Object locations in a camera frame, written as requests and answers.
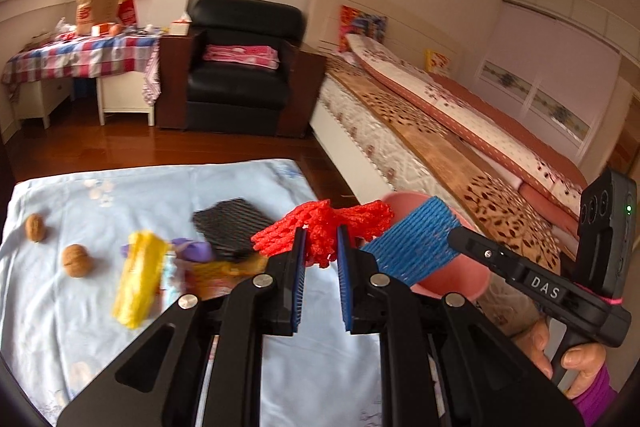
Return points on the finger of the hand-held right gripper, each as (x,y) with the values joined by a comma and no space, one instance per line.
(500,259)

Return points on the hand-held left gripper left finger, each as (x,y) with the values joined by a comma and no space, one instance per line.
(299,279)

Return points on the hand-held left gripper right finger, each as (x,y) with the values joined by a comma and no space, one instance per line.
(344,279)

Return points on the pink plastic basin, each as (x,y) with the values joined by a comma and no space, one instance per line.
(460,277)

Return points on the red foam fruit net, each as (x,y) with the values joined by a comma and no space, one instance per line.
(320,219)

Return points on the blue foam fruit net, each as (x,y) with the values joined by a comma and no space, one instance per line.
(415,237)

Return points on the black foam fruit net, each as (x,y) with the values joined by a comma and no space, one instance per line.
(230,227)

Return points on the person's right forearm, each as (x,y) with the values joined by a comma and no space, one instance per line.
(597,399)

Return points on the person's right hand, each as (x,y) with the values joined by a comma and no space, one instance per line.
(582,359)

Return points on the orange snack wrapper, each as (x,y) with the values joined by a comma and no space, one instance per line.
(220,278)

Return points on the purple toy eggplant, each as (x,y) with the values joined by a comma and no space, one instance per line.
(195,251)

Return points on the white bed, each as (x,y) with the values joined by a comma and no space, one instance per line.
(360,129)

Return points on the floral quilt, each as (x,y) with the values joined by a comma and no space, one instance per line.
(450,107)

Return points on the white wardrobe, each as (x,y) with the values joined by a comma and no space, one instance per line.
(550,57)

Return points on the yellow foam fruit net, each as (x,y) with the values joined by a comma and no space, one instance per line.
(137,277)

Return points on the brown leaf pattern blanket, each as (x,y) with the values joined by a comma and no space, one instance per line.
(400,107)

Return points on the brown wooden side cabinet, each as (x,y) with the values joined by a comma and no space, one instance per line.
(305,92)
(172,82)

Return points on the black leather armchair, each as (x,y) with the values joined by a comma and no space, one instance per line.
(235,89)

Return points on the yellow pillow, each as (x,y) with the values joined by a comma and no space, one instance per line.
(436,61)

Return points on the walnut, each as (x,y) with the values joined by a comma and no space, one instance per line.
(36,228)
(76,261)

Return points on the pink folded towel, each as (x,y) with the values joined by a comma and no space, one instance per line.
(240,56)

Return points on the light blue tablecloth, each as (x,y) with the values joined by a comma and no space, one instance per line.
(75,347)

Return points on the white desk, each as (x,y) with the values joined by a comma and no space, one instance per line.
(125,94)

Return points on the colourful patterned pillow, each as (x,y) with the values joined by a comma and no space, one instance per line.
(360,24)

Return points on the tissue box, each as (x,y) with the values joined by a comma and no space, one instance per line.
(180,27)

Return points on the checked tablecloth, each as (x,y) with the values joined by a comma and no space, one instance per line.
(75,57)

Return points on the red bag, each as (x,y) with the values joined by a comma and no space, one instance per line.
(127,13)

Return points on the brown paper bag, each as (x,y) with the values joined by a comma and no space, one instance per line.
(97,4)

